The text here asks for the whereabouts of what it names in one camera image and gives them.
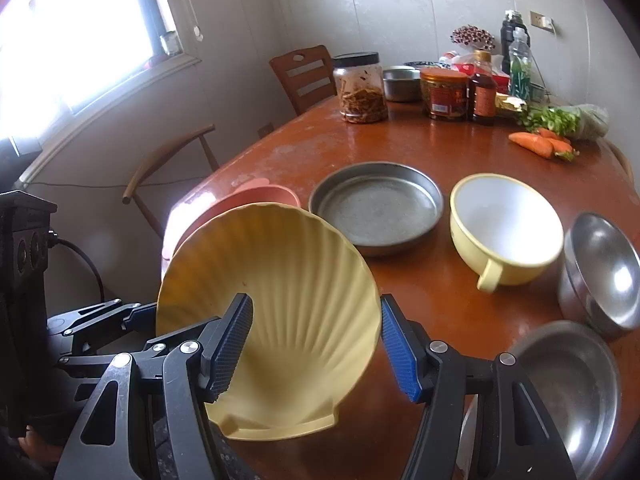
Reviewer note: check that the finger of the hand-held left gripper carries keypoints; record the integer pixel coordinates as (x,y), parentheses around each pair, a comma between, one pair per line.
(142,315)
(85,360)

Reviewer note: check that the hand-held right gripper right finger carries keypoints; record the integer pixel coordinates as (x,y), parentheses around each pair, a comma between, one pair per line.
(400,350)

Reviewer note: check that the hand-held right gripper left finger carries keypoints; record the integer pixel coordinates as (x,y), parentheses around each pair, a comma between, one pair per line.
(230,350)

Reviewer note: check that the yellow shell-shaped plate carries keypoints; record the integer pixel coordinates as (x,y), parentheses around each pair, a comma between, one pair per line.
(300,280)

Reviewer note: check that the steel plate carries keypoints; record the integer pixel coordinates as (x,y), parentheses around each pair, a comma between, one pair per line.
(375,210)

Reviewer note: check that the pink plate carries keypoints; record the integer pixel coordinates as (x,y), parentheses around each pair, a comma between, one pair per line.
(250,197)

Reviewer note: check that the large steel basin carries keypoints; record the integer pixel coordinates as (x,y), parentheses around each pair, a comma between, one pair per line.
(565,390)

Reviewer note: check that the curved wooden chair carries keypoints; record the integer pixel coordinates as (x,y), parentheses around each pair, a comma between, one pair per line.
(160,160)

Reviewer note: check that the window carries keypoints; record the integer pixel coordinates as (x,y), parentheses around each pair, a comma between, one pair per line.
(75,25)

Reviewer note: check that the glass jar with black lid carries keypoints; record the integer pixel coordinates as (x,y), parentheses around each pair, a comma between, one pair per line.
(360,95)

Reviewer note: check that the red food jar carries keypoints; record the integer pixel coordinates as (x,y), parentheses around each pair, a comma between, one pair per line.
(442,95)

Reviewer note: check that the dark sauce bottle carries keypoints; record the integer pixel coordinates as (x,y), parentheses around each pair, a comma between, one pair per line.
(482,95)

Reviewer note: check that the yellow packet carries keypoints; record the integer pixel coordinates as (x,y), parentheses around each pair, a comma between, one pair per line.
(510,105)

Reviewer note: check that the slatted wooden chair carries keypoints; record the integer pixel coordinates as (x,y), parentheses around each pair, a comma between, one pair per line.
(300,77)

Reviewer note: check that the blue patterned plate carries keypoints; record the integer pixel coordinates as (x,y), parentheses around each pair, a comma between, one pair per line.
(420,64)

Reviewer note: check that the red packet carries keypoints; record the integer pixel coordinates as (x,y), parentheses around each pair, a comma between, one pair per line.
(462,67)

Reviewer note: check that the bag of green herbs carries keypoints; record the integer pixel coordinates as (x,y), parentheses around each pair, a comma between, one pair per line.
(585,120)

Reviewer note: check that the clear plastic bottle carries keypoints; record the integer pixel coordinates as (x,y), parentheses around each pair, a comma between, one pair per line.
(520,70)

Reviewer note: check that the black thermos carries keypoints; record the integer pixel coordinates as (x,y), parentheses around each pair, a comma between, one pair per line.
(509,27)

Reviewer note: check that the white charger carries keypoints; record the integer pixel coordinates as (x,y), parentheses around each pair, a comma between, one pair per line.
(548,23)

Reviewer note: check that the wall outlet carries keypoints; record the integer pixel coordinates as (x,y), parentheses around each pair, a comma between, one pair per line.
(536,18)

